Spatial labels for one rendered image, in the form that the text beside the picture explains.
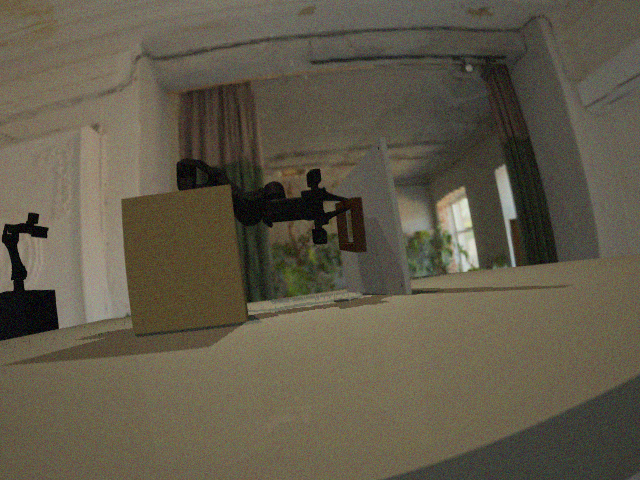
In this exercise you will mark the brown picture frame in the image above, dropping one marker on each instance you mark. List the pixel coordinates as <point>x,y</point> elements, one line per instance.
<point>351,227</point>

